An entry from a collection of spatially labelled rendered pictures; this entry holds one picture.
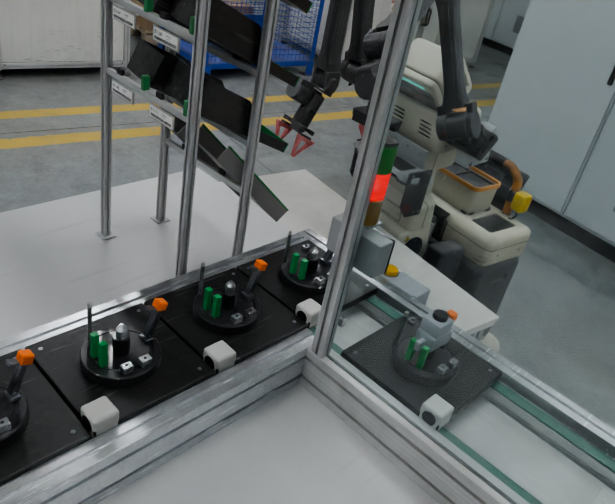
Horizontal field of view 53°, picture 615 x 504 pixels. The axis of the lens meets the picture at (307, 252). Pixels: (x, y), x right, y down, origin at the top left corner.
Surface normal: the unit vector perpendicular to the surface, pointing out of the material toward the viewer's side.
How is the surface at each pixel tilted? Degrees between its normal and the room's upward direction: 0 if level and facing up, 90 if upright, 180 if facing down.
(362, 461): 0
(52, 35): 90
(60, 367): 0
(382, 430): 90
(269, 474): 0
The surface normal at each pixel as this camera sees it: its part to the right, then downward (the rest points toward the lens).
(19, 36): 0.58, 0.52
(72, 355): 0.18, -0.83
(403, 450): -0.69, 0.28
